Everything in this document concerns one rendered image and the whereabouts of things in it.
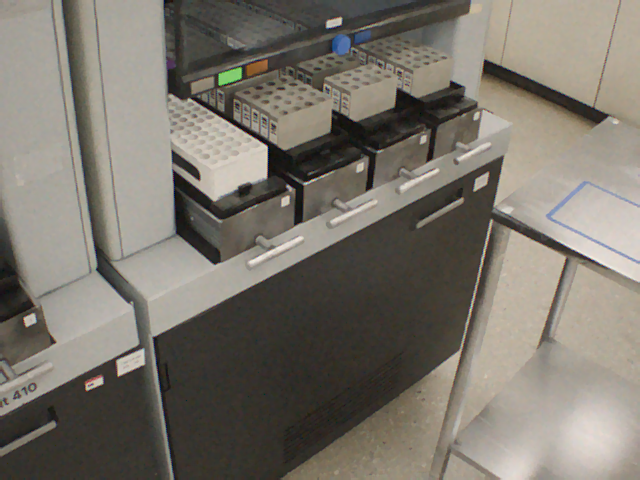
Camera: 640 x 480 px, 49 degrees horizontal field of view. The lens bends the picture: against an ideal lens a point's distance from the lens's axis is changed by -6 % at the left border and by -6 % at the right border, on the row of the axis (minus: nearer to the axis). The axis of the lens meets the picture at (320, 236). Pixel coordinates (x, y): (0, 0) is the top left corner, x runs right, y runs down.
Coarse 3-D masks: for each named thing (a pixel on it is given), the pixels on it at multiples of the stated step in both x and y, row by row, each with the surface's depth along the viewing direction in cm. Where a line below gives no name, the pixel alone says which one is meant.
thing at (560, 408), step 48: (576, 144) 120; (624, 144) 122; (528, 192) 107; (576, 192) 108; (624, 192) 109; (576, 240) 98; (624, 240) 98; (480, 288) 111; (480, 336) 116; (528, 384) 148; (576, 384) 149; (624, 384) 149; (480, 432) 138; (528, 432) 138; (576, 432) 138; (624, 432) 138
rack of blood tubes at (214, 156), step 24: (168, 96) 116; (192, 120) 110; (216, 120) 111; (192, 144) 104; (216, 144) 106; (240, 144) 105; (264, 144) 105; (192, 168) 109; (216, 168) 99; (240, 168) 102; (264, 168) 106; (216, 192) 101
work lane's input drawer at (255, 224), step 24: (192, 192) 104; (240, 192) 103; (264, 192) 103; (288, 192) 106; (192, 216) 104; (216, 216) 100; (240, 216) 101; (264, 216) 105; (288, 216) 108; (216, 240) 102; (240, 240) 104; (264, 240) 105; (288, 240) 105
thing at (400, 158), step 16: (384, 128) 124; (400, 128) 121; (416, 128) 122; (352, 144) 120; (368, 144) 119; (384, 144) 118; (400, 144) 120; (416, 144) 123; (384, 160) 119; (400, 160) 122; (416, 160) 125; (384, 176) 121; (416, 176) 121; (432, 176) 123; (400, 192) 118
